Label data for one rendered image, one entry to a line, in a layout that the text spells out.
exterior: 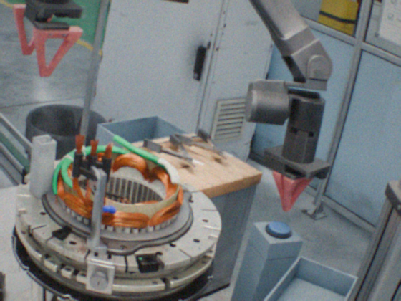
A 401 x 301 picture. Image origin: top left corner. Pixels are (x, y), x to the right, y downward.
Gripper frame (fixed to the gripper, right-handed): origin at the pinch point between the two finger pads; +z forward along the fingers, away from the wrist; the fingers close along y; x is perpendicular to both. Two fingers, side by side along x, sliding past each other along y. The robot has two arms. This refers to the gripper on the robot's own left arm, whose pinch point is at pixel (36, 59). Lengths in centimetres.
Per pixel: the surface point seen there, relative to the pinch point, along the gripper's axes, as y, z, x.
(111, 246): 19.1, 18.6, 6.9
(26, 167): -65, 59, 31
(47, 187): 3.6, 19.1, 3.9
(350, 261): -55, 128, 213
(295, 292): 31, 24, 34
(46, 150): 3.1, 12.9, 3.0
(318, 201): -103, 122, 229
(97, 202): 18.1, 11.7, 4.0
